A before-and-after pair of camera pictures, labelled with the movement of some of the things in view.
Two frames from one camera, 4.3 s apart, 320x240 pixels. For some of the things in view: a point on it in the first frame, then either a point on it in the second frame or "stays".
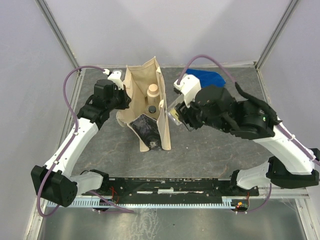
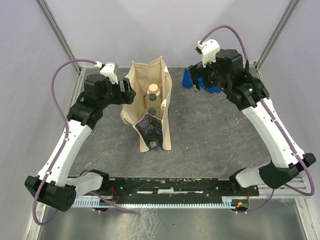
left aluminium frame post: (51, 22) stays
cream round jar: (153, 90) stays
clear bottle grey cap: (172, 113) -> (152, 100)
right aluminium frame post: (276, 34) stays
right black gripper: (186, 115) -> (198, 70)
